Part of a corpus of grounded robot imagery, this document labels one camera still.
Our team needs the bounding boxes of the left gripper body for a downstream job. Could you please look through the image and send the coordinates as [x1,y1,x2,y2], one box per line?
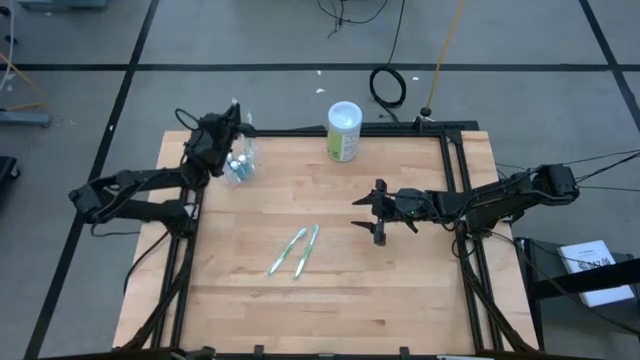
[182,112,241,179]

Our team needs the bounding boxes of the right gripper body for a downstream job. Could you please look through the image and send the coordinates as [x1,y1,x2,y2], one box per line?
[369,178,444,247]

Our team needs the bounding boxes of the clear plastic bag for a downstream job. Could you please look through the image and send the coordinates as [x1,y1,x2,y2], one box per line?
[221,130,265,187]

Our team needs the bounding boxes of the white green wipes canister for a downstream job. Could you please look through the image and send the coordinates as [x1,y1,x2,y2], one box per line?
[326,100,364,164]

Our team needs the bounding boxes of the white booklet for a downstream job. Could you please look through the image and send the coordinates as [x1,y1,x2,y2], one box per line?
[556,239,636,308]

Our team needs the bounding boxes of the black side stand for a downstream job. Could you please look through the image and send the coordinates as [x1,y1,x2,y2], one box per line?
[513,235,640,360]

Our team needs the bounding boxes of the grey floor base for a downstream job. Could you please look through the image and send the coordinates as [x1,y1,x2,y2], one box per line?
[0,110,52,129]

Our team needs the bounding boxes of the black object on floor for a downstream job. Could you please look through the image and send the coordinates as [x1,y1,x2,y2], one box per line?
[0,155,21,182]

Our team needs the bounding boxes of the black aluminium table frame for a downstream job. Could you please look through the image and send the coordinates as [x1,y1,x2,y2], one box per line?
[112,112,539,360]

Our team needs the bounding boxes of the black coiled floor cable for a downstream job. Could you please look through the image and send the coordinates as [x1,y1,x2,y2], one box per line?
[368,0,408,110]

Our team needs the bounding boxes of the thin black floor cable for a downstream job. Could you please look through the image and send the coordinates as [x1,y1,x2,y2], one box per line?
[316,0,391,40]

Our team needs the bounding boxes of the yellow hanging cable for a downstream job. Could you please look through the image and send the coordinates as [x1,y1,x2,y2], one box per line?
[424,0,467,110]

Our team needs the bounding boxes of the yellow floor cable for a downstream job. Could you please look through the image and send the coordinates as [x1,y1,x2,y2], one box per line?
[0,52,45,113]

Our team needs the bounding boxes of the black arm supply cables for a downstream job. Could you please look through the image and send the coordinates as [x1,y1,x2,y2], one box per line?
[494,148,640,194]

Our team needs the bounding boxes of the white floor cable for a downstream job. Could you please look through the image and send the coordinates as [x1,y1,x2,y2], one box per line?
[0,0,17,95]

